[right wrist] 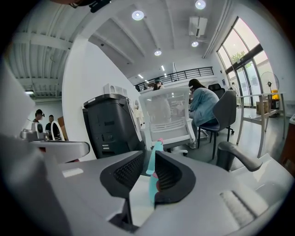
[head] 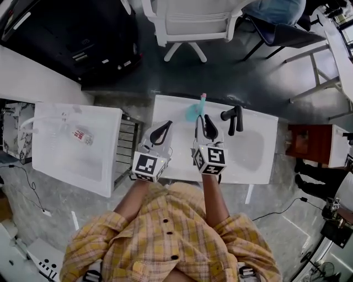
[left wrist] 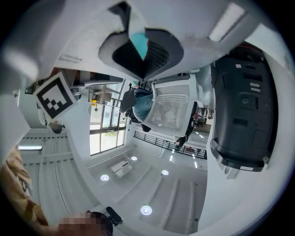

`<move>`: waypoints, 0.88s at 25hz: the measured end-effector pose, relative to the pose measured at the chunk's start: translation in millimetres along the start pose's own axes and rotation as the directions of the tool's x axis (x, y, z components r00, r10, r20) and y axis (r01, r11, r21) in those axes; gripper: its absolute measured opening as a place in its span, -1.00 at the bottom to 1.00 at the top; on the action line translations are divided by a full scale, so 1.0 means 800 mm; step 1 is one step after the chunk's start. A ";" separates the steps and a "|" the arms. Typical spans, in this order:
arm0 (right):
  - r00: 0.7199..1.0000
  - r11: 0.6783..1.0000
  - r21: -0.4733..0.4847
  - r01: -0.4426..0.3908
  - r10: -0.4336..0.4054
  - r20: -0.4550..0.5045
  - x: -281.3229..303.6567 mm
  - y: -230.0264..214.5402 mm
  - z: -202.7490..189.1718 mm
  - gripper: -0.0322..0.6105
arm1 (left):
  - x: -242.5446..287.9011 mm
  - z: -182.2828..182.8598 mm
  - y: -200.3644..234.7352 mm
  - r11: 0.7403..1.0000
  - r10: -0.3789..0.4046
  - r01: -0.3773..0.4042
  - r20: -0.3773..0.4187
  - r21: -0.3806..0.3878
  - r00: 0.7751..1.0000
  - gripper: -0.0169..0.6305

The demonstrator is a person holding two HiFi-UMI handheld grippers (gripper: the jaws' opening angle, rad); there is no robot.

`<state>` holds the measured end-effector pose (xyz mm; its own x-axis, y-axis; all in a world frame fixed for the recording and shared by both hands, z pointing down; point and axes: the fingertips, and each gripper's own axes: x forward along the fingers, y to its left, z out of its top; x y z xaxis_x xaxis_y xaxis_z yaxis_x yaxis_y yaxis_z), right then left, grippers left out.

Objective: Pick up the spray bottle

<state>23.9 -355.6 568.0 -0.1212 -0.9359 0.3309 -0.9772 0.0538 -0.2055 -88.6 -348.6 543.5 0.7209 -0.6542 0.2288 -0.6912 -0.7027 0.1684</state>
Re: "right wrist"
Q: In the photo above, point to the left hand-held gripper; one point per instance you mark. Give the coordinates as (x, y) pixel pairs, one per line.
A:
(66, 149)

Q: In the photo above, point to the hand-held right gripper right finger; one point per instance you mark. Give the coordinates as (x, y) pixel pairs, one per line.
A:
(182, 182)

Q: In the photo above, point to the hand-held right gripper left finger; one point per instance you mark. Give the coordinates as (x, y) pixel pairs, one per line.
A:
(110, 177)

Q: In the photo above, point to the teal plastic bottle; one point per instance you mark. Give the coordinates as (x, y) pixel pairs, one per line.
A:
(152, 189)

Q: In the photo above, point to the stacked cardboard boxes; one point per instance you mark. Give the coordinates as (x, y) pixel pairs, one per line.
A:
(63, 129)

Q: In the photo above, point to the white arched tube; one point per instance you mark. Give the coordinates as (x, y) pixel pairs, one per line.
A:
(52, 131)

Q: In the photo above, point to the large black printer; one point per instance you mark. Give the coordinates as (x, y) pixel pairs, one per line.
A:
(108, 129)

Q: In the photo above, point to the white mesh office chair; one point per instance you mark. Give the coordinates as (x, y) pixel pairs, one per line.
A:
(170, 129)

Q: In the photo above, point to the grey chair armrest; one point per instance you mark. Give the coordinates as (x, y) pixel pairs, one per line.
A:
(242, 156)

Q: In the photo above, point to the ceiling tube light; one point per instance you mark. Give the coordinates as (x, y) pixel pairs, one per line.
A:
(29, 92)

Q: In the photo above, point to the white arched shelf unit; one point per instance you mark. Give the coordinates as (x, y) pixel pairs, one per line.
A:
(115, 90)

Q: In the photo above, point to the grey shell chair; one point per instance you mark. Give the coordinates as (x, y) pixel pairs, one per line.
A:
(224, 108)

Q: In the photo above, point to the black office chair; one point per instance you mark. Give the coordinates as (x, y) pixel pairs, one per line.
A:
(217, 90)

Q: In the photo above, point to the black balcony railing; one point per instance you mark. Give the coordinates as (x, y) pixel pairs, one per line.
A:
(184, 74)

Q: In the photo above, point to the small cardboard box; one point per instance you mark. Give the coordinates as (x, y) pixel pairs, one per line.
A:
(262, 107)

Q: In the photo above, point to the white desk with white legs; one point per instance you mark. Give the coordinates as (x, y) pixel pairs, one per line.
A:
(260, 95)

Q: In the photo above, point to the yellow container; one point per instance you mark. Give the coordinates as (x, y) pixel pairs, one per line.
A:
(275, 99)

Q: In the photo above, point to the round ceiling lamp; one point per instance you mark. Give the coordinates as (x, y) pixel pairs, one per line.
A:
(157, 52)
(194, 44)
(137, 15)
(200, 4)

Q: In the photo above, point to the standing fan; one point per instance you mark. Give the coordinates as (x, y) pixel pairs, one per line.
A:
(269, 81)

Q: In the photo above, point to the white ceiling air conditioner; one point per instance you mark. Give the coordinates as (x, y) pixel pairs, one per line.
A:
(198, 26)

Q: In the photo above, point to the large glass window wall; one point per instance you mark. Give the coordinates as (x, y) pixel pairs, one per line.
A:
(239, 48)

